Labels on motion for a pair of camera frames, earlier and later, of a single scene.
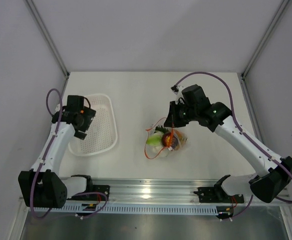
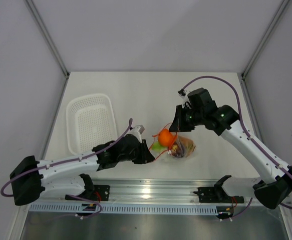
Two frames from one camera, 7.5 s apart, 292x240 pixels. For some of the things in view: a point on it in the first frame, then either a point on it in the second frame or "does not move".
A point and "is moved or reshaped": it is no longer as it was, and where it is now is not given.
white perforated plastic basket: [102, 136] does not move
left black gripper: [88, 114] to [145, 156]
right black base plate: [212, 195] does not move
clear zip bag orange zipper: [163, 140] is moved or reshaped
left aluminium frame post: [47, 37] does not move
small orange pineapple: [182, 137] to [187, 146]
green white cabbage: [155, 141] is moved or reshaped
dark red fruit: [170, 140] to [177, 153]
